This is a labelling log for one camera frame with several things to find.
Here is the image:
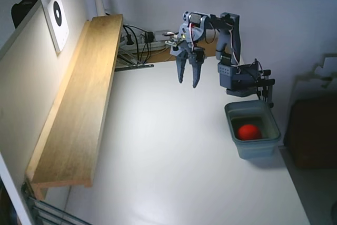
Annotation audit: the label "long wooden shelf board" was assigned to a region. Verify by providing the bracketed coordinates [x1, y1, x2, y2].
[25, 14, 124, 201]

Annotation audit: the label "grey-blue gripper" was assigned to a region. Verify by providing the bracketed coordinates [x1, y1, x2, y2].
[171, 11, 212, 89]

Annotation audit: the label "dark brown cabinet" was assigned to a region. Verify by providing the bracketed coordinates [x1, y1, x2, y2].
[285, 98, 337, 169]

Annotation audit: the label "white power strip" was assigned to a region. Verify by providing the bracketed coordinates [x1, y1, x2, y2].
[120, 31, 171, 52]

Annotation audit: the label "small gripper camera board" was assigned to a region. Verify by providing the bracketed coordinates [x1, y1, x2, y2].
[165, 33, 185, 48]

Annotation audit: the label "black table clamp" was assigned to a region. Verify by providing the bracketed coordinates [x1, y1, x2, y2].
[256, 78, 276, 109]

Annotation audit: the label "metal frame rails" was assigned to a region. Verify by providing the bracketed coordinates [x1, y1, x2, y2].
[21, 181, 93, 225]

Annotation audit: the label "red ball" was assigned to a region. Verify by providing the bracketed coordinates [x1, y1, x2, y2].
[238, 123, 263, 141]

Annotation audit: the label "grey plastic container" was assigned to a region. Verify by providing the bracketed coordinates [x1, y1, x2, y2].
[224, 100, 282, 160]

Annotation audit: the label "wooden back ledge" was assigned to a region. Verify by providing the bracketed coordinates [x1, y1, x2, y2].
[142, 37, 224, 64]

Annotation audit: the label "white device with black circle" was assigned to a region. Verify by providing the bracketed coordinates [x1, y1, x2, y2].
[41, 0, 71, 53]

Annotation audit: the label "white power adapter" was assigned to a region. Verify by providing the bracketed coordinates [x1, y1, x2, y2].
[154, 30, 171, 40]

